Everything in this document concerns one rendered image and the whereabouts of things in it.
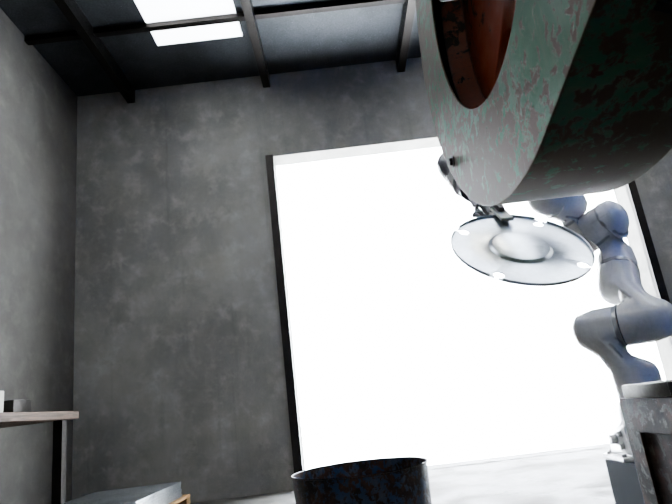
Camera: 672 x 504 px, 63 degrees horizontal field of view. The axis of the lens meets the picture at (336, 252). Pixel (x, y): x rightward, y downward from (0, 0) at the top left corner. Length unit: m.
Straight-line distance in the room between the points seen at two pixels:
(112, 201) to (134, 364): 1.72
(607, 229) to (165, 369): 4.53
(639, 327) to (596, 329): 0.10
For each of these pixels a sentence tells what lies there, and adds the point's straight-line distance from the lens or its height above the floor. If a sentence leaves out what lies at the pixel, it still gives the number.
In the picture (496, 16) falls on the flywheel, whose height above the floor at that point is 1.28.
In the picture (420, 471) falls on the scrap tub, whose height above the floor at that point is 0.46.
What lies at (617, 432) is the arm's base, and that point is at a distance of 1.63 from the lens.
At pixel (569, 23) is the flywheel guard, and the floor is 1.00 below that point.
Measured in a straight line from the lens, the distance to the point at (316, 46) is 6.10.
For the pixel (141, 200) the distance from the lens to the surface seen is 6.07.
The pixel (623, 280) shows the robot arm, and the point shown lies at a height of 0.90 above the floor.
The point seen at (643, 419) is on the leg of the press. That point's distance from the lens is 1.04.
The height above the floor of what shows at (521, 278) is 0.86.
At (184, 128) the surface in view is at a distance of 6.28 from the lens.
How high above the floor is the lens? 0.66
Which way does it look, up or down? 16 degrees up
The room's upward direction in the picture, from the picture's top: 7 degrees counter-clockwise
